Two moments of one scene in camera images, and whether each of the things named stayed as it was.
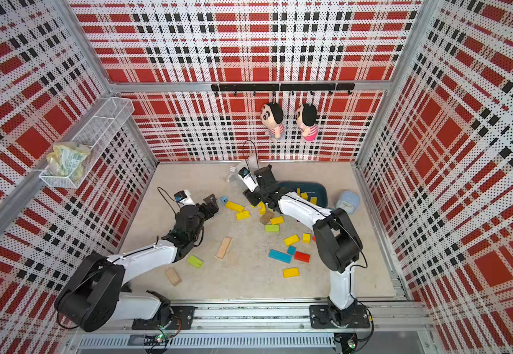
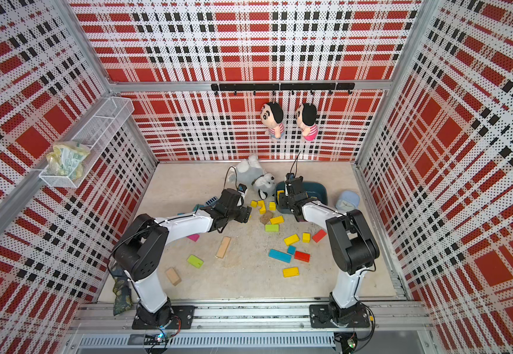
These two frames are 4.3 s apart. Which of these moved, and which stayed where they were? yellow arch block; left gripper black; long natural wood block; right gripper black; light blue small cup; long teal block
Moved: right gripper black; left gripper black
Stayed: yellow arch block; long natural wood block; long teal block; light blue small cup
